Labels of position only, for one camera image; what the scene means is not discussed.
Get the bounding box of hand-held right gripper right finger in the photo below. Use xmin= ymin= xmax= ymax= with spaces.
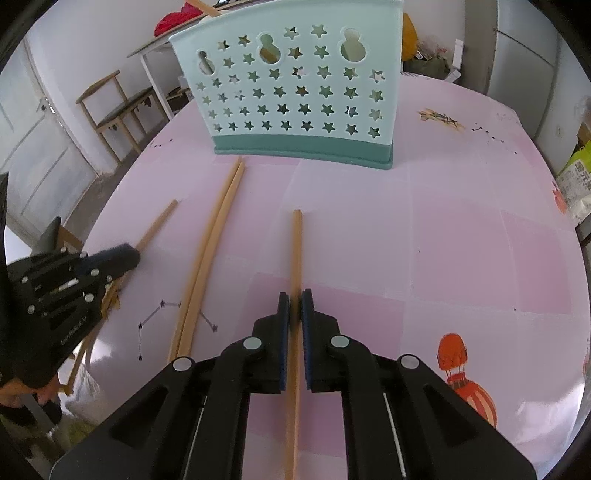
xmin=301 ymin=288 xmax=536 ymax=480

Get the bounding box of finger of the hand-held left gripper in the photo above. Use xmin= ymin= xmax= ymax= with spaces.
xmin=81 ymin=244 xmax=141 ymax=283

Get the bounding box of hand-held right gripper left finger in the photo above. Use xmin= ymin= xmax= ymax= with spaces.
xmin=50 ymin=292 xmax=291 ymax=480

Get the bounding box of green star-cutout utensil holder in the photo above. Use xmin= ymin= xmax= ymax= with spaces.
xmin=168 ymin=0 xmax=404 ymax=169

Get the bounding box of person's left hand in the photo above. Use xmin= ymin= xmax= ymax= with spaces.
xmin=0 ymin=375 xmax=62 ymax=411

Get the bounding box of white door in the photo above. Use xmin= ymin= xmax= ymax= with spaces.
xmin=0 ymin=44 xmax=101 ymax=241

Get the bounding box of wooden chair with dark seat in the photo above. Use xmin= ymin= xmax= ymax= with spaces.
xmin=76 ymin=70 xmax=170 ymax=163

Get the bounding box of white side table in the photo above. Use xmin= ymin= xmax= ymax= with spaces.
xmin=127 ymin=28 xmax=195 ymax=121

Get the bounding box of red plastic bag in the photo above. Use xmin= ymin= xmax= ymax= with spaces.
xmin=154 ymin=1 xmax=205 ymax=36

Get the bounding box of green sack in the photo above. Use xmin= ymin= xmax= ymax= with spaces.
xmin=404 ymin=58 xmax=451 ymax=80

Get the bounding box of white and green rice bag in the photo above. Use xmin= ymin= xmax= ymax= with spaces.
xmin=554 ymin=138 xmax=591 ymax=223

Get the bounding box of yellow plastic bag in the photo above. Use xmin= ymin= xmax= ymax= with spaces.
xmin=402 ymin=13 xmax=422 ymax=64

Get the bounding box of silver refrigerator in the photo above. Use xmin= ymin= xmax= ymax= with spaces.
xmin=487 ymin=0 xmax=562 ymax=110

